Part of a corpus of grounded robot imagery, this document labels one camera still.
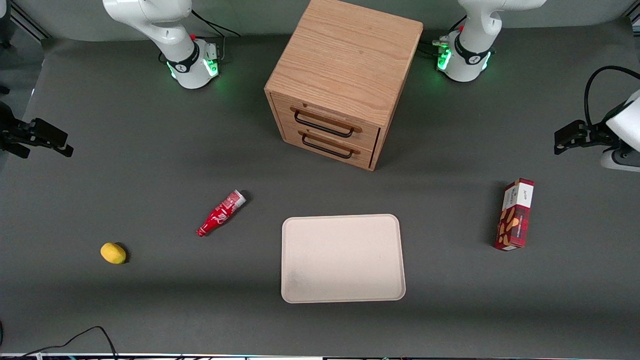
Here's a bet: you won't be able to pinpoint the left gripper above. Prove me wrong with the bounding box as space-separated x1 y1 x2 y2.
553 119 621 155

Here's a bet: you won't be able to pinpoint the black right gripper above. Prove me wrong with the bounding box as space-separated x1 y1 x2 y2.
0 101 75 159

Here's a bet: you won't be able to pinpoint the red cookie box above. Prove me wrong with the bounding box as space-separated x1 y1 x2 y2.
494 178 535 252

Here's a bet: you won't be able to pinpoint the beige plastic tray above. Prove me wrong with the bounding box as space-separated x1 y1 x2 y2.
281 213 407 304

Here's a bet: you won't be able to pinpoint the yellow lemon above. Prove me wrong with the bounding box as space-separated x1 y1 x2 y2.
100 242 127 265

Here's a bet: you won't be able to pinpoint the red cola bottle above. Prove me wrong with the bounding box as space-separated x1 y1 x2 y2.
195 189 248 238

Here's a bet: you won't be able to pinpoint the wooden drawer cabinet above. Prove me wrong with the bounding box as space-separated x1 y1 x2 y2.
264 0 425 172

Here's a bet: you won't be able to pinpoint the black left arm wrist cable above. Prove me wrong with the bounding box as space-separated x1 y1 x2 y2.
584 65 640 127

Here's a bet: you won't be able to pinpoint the black left arm base cables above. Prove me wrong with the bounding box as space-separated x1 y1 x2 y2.
419 15 469 57

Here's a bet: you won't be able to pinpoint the black cable on table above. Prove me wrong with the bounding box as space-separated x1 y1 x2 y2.
0 326 119 360

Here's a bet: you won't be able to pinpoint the black right arm base cable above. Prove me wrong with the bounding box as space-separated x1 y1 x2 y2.
189 9 241 40

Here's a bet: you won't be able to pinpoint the wooden drawer with black handle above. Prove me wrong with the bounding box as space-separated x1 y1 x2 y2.
272 94 382 152
281 123 377 171

